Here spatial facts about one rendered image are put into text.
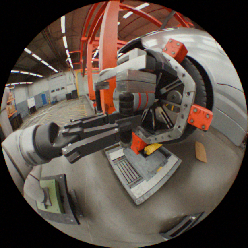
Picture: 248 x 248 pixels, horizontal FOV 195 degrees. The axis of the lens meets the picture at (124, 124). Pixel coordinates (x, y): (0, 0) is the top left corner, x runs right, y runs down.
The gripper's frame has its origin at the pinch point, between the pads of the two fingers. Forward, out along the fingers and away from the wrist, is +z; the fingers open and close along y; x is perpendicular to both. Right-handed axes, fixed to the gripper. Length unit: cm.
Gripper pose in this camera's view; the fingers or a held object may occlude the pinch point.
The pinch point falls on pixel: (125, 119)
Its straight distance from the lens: 18.6
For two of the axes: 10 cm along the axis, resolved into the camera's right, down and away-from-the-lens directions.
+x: 0.0, -8.7, -4.9
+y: 5.1, 4.2, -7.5
